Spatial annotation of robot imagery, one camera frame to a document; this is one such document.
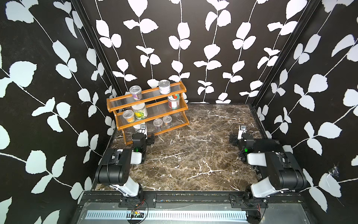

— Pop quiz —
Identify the clear tub orange label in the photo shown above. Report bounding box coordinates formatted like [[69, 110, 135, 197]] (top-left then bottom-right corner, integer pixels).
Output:
[[122, 110, 135, 123]]

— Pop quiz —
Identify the white-lid green label jar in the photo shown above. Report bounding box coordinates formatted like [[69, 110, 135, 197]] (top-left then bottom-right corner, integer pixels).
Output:
[[132, 103, 148, 119]]

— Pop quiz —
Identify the orange three-tier wooden shelf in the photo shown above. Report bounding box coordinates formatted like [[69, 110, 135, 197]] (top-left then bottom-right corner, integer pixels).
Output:
[[106, 81, 189, 145]]

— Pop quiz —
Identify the clear jar purple label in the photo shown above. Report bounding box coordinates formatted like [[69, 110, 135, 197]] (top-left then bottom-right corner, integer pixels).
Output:
[[129, 85, 143, 100]]

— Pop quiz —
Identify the strawberry lid red jar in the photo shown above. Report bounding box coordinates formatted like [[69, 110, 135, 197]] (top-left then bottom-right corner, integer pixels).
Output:
[[167, 94, 180, 110]]

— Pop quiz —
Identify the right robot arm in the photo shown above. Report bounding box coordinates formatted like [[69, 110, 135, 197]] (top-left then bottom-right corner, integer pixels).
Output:
[[229, 131, 307, 198]]

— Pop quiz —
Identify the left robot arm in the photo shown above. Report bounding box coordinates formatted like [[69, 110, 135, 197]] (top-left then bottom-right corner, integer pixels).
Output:
[[95, 132, 155, 200]]

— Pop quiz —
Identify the white-lid grey text can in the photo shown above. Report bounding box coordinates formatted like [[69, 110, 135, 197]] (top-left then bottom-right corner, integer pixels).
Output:
[[133, 124, 140, 132]]

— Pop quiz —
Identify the clear tub red label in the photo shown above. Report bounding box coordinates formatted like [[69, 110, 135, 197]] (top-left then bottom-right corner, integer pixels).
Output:
[[153, 118, 163, 131]]

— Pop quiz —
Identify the clear tub dark label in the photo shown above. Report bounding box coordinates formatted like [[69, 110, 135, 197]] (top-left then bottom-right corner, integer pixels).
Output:
[[162, 115, 172, 127]]

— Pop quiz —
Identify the small green circuit board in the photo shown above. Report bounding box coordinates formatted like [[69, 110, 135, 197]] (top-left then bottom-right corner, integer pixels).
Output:
[[130, 211, 145, 219]]

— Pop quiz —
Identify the white perforated strip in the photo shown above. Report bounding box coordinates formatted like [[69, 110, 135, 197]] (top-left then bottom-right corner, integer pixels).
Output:
[[85, 210, 248, 222]]

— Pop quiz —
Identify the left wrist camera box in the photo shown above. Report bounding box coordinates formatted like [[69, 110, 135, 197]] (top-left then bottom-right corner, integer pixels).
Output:
[[138, 123, 148, 138]]

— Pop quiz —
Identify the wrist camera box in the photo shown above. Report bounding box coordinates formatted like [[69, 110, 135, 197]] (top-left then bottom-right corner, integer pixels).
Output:
[[237, 125, 247, 140], [138, 123, 148, 138]]

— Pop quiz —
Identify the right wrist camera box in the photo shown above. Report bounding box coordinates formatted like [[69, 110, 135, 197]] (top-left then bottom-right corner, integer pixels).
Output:
[[237, 125, 247, 140]]

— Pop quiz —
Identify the black front mounting rail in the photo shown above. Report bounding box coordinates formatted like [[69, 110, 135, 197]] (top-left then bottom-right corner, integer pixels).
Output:
[[79, 191, 304, 210]]

